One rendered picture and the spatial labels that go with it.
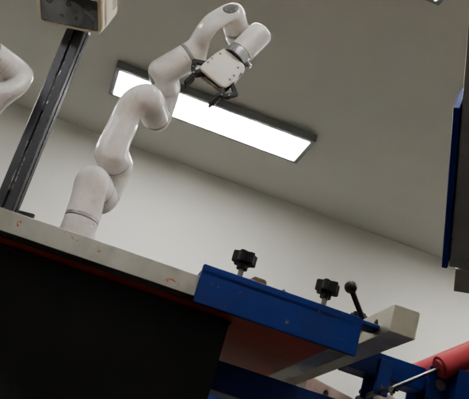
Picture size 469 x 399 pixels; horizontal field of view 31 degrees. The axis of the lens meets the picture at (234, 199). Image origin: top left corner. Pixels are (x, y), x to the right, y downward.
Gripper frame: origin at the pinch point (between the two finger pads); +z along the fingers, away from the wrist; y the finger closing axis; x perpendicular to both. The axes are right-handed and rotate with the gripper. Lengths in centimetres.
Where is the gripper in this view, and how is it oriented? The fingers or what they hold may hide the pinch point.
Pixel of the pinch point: (199, 93)
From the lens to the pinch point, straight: 243.3
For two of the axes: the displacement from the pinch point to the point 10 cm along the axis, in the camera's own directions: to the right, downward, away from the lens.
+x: 0.8, -3.6, -9.3
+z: -6.4, 6.9, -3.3
